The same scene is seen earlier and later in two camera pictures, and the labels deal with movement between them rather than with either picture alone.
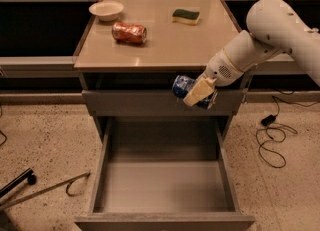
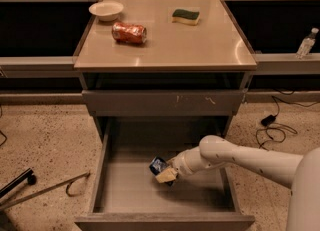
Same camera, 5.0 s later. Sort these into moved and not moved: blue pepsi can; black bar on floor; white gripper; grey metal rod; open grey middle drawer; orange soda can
Moved: white gripper; blue pepsi can
Not moved: black bar on floor; grey metal rod; open grey middle drawer; orange soda can
